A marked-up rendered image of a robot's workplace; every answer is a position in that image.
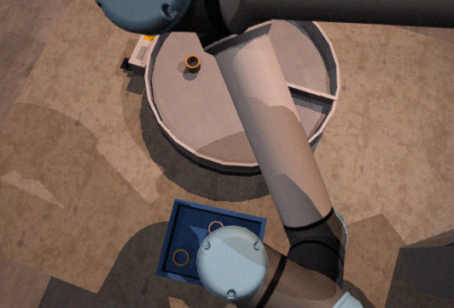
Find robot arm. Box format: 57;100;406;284
95;0;454;308

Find blue crate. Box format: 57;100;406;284
156;199;267;286

